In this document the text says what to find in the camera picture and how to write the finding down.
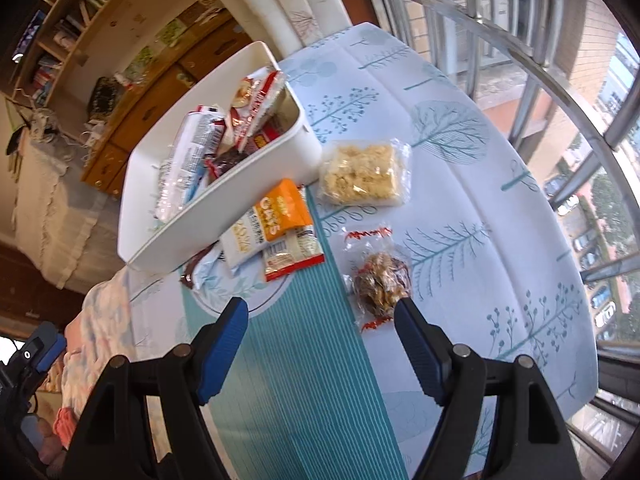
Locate pink floral blanket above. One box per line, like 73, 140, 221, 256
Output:
60, 270, 211, 461

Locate dark red snack packet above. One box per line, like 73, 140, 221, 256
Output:
207, 149, 247, 179

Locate dark patterned tray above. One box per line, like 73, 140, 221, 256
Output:
89, 76, 126, 122

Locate red white snack packet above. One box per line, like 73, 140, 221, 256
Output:
263, 225, 326, 282

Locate white plastic bin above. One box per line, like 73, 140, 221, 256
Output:
116, 41, 323, 272

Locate white lace cloth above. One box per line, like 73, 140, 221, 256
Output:
12, 140, 126, 291

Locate clear nut snack packet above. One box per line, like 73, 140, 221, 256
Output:
342, 227, 413, 335

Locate cream curtain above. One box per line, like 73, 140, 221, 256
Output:
185, 0, 351, 58

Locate red yellow snack packet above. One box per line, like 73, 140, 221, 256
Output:
245, 115, 296, 153

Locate yellow rice crisp packet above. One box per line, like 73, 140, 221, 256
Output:
318, 141, 412, 207

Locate teal striped placemat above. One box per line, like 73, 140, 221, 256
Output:
180, 185, 408, 480

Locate white yellow snack packet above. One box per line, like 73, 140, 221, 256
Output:
220, 210, 273, 267

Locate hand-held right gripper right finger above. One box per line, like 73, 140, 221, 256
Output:
392, 297, 581, 480

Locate green picture cards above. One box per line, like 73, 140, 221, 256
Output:
125, 17, 191, 78

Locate brown snack packet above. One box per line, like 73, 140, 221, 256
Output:
180, 247, 226, 290

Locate white tangled cables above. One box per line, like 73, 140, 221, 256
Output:
22, 107, 101, 161

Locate large red white packet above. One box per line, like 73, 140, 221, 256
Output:
230, 67, 287, 153

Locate row of books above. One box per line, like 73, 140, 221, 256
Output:
12, 0, 116, 106

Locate white blue snack packet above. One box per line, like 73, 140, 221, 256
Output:
155, 110, 226, 221

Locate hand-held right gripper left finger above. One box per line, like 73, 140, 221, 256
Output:
60, 296, 250, 480

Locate wooden desk with hutch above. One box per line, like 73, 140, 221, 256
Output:
12, 0, 256, 198

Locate orange snack packet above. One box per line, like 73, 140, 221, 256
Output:
252, 179, 314, 242

